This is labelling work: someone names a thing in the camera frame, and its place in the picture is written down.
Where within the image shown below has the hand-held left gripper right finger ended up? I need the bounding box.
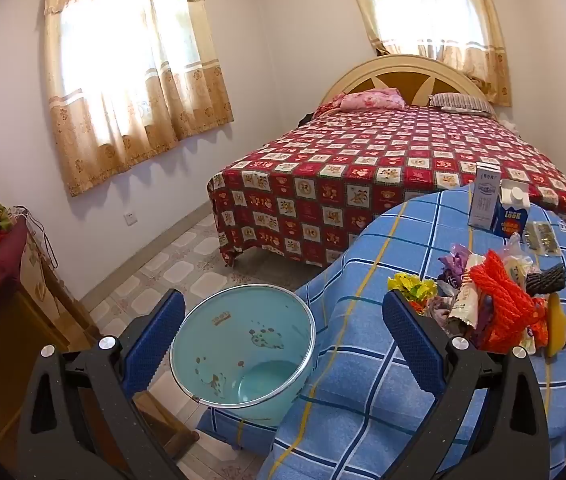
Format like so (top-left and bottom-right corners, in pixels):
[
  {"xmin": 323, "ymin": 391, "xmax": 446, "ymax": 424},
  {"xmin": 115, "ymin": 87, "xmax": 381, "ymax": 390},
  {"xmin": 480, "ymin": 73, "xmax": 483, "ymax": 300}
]
[{"xmin": 382, "ymin": 290, "xmax": 554, "ymax": 480}]

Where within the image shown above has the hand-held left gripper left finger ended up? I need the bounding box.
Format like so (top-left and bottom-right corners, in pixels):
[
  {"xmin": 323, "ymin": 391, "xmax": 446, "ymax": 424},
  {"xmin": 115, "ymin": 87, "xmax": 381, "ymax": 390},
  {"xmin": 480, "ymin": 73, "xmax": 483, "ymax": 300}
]
[{"xmin": 15, "ymin": 288, "xmax": 186, "ymax": 480}]

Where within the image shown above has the yellow wrapper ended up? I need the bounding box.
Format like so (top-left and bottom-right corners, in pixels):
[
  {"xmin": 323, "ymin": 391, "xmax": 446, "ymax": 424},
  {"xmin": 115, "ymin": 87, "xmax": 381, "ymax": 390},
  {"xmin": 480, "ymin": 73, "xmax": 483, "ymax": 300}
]
[{"xmin": 388, "ymin": 272, "xmax": 438, "ymax": 316}]

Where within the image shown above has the white snack wrapper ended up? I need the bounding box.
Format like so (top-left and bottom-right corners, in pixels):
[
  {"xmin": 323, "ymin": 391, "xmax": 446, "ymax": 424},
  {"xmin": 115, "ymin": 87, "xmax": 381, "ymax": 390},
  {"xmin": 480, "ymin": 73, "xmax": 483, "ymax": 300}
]
[{"xmin": 445, "ymin": 254, "xmax": 486, "ymax": 331}]

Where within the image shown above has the dark purple wrapper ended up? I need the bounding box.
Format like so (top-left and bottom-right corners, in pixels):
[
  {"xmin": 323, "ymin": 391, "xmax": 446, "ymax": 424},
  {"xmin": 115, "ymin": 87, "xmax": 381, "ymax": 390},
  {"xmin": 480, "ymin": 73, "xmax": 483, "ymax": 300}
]
[{"xmin": 473, "ymin": 294, "xmax": 494, "ymax": 333}]

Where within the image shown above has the light blue plastic bucket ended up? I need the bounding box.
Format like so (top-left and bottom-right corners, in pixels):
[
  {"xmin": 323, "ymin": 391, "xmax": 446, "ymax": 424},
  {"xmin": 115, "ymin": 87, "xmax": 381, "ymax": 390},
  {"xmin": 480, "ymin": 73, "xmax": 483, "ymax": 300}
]
[{"xmin": 169, "ymin": 284, "xmax": 316, "ymax": 428}]

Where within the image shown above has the light purple wrapper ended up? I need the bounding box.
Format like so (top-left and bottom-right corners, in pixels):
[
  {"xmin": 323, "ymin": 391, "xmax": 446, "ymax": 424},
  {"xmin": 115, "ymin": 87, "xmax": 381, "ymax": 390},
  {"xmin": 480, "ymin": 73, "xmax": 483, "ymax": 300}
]
[{"xmin": 438, "ymin": 243, "xmax": 468, "ymax": 288}]

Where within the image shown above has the orange foam net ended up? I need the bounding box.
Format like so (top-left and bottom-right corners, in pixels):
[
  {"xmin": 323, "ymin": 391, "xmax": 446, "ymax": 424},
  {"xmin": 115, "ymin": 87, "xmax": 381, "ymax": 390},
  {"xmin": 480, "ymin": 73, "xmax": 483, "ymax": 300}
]
[{"xmin": 469, "ymin": 250, "xmax": 550, "ymax": 353}]

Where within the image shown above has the clear plastic wrapper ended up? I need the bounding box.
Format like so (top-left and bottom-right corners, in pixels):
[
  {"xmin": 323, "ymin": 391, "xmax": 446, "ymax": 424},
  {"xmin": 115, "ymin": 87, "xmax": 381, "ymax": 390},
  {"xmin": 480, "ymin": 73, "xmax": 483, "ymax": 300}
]
[{"xmin": 500, "ymin": 234, "xmax": 536, "ymax": 286}]

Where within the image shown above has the yellow plastic piece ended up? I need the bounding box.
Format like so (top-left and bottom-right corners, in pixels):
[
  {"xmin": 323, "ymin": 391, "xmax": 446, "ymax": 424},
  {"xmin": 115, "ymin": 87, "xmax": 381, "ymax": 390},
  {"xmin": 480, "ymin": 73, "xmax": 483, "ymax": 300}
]
[{"xmin": 545, "ymin": 292, "xmax": 566, "ymax": 358}]

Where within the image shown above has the black foam net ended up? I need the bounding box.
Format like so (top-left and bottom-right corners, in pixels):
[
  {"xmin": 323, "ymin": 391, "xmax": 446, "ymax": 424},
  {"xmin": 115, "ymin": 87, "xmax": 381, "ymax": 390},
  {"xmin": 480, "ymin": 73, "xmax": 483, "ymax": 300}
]
[{"xmin": 525, "ymin": 262, "xmax": 566, "ymax": 297}]

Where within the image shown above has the blue plaid cloth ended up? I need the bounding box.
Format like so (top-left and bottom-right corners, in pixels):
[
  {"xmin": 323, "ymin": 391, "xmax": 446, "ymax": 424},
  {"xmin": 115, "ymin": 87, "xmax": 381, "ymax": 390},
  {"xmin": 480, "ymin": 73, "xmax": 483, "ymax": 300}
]
[{"xmin": 195, "ymin": 183, "xmax": 566, "ymax": 480}]

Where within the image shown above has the low wooden stool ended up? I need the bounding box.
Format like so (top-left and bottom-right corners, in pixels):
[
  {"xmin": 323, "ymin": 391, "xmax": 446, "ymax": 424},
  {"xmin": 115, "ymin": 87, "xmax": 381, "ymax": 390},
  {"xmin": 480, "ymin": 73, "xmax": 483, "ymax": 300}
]
[{"xmin": 135, "ymin": 392, "xmax": 200, "ymax": 461}]

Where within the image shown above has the blue gable-top carton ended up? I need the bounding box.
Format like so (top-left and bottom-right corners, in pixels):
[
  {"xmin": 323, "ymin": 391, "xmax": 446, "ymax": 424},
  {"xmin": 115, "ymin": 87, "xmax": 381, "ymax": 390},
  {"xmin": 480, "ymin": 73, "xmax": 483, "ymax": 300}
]
[{"xmin": 492, "ymin": 180, "xmax": 532, "ymax": 237}]

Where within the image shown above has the silver foil blister pack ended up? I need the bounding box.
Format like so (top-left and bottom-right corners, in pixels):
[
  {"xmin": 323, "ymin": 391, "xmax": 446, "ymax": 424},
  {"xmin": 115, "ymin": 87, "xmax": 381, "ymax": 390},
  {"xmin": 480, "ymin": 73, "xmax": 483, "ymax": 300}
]
[
  {"xmin": 538, "ymin": 221, "xmax": 562, "ymax": 257},
  {"xmin": 523, "ymin": 223, "xmax": 544, "ymax": 252}
]

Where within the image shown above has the white tall carton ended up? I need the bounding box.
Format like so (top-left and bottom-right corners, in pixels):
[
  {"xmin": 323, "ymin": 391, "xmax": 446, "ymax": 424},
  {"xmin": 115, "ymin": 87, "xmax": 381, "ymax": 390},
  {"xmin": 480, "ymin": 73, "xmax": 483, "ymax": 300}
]
[{"xmin": 467, "ymin": 163, "xmax": 504, "ymax": 232}]

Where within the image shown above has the wide beige floral curtain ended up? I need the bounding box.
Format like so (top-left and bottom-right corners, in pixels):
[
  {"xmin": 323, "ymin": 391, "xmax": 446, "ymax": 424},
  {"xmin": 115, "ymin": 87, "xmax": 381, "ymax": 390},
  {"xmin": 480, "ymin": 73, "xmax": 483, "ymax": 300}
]
[{"xmin": 43, "ymin": 0, "xmax": 236, "ymax": 198}]

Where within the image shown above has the red patterned bedspread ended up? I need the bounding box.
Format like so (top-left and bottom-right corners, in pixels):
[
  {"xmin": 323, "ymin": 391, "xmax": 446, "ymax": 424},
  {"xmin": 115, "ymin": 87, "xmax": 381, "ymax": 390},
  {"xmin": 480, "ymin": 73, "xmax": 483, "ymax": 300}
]
[{"xmin": 207, "ymin": 104, "xmax": 566, "ymax": 268}]

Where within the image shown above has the striped pillow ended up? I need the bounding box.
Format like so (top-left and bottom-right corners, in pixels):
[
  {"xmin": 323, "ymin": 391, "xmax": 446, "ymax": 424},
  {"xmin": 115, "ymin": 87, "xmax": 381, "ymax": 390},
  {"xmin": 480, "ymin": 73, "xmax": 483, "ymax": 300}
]
[{"xmin": 429, "ymin": 92, "xmax": 498, "ymax": 117}]

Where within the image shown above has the pink floral pillow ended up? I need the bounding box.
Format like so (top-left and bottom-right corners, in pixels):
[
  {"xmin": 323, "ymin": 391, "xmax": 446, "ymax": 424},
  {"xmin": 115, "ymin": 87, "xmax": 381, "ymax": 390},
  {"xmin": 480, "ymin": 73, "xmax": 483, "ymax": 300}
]
[{"xmin": 319, "ymin": 87, "xmax": 408, "ymax": 112}]

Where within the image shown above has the cream wooden headboard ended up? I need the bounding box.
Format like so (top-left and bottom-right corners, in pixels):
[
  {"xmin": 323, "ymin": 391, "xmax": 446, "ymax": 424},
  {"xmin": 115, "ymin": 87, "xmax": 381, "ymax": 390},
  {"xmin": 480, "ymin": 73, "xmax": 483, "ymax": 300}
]
[{"xmin": 320, "ymin": 53, "xmax": 501, "ymax": 121}]

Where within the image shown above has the narrow beige floral curtain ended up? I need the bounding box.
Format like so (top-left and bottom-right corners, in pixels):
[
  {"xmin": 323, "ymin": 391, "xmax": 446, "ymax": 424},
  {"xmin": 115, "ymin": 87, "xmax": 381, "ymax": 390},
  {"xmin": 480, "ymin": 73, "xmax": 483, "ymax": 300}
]
[{"xmin": 340, "ymin": 0, "xmax": 514, "ymax": 107}]

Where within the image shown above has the white cable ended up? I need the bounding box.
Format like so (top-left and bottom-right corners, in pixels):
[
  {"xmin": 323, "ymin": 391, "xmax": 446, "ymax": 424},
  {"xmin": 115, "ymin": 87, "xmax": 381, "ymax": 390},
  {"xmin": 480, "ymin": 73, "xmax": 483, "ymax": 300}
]
[{"xmin": 13, "ymin": 206, "xmax": 58, "ymax": 271}]

